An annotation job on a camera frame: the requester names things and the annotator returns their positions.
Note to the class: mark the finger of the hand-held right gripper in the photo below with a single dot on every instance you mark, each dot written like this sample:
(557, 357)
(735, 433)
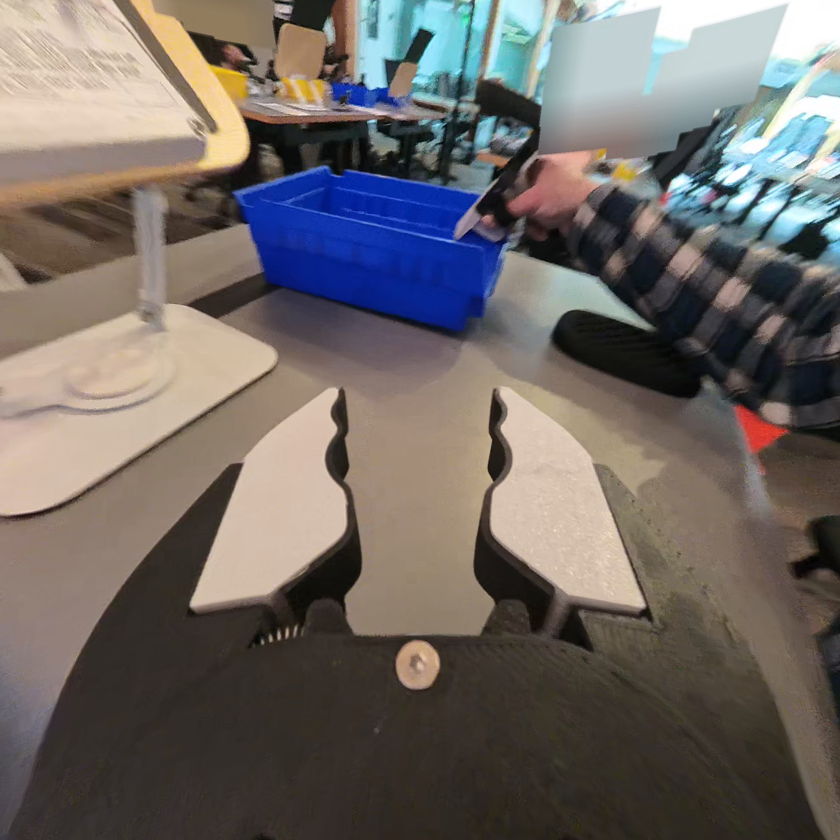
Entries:
(471, 220)

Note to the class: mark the orange traffic cone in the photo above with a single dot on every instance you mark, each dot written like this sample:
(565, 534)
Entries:
(754, 430)

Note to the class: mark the person's right hand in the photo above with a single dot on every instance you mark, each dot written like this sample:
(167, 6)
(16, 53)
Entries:
(554, 193)

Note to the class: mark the white stand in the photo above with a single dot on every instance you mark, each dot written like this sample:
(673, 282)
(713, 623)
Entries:
(164, 394)

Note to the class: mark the person's right forearm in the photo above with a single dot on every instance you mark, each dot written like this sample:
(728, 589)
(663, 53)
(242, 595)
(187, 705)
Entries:
(689, 289)

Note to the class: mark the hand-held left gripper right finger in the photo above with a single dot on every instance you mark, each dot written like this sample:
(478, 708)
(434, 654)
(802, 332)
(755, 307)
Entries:
(558, 525)

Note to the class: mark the grey desk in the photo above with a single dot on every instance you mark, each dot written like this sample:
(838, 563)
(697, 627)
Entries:
(407, 459)

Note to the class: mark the blue plastic bin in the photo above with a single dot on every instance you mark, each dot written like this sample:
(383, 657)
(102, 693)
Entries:
(367, 262)

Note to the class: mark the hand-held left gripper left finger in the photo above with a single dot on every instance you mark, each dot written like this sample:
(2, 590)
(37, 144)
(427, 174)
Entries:
(275, 518)

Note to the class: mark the white box with lock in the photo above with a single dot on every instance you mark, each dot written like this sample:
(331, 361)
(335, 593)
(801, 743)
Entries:
(79, 98)

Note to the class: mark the wooden board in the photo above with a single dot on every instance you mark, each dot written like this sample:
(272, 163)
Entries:
(226, 124)

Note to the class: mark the small blue storage bin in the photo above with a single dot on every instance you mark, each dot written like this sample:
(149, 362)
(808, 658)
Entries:
(358, 95)

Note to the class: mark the black wrist rest pad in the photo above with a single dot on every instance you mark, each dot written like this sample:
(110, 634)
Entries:
(617, 354)

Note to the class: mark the background wooden table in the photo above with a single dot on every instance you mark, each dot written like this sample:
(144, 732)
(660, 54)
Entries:
(308, 117)

